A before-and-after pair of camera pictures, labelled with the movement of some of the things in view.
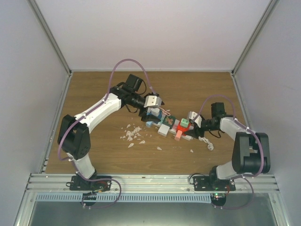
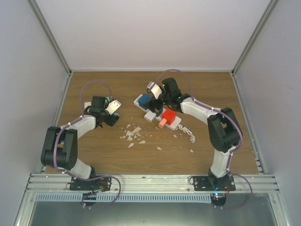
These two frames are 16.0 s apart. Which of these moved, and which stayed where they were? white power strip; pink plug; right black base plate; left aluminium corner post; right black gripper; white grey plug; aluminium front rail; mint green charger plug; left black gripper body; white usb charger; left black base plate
Moved: white usb charger; pink plug; mint green charger plug; white grey plug; right black gripper; left black gripper body; white power strip
Stayed: left aluminium corner post; right black base plate; aluminium front rail; left black base plate
